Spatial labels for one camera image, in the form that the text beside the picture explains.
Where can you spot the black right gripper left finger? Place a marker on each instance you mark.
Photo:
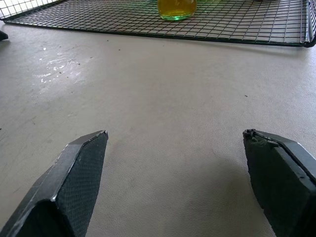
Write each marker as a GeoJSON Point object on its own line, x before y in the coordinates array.
{"type": "Point", "coordinates": [66, 187]}

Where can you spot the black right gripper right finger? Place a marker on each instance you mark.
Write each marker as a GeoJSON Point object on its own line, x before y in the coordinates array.
{"type": "Point", "coordinates": [281, 182]}

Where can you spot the black flat object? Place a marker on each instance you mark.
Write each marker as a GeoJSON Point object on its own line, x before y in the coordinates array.
{"type": "Point", "coordinates": [3, 36]}

